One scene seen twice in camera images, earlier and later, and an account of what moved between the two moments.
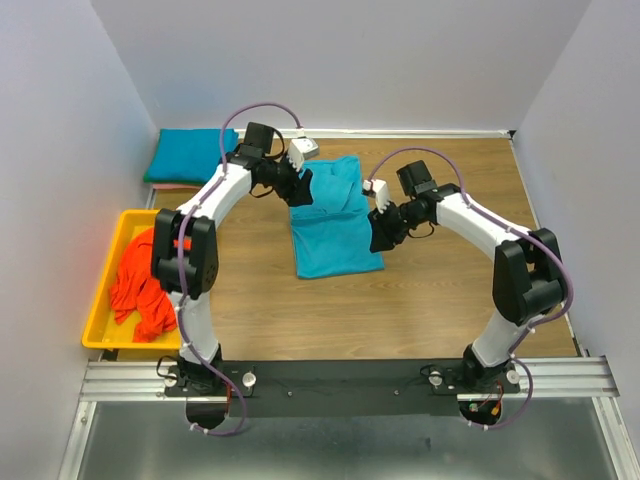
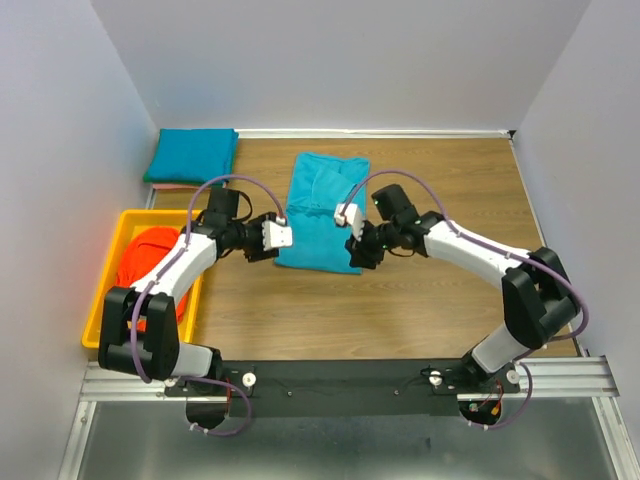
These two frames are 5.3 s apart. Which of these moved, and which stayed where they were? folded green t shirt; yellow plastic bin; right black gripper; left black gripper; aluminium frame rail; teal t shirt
Moved: left black gripper; right black gripper
Stayed: folded green t shirt; teal t shirt; aluminium frame rail; yellow plastic bin
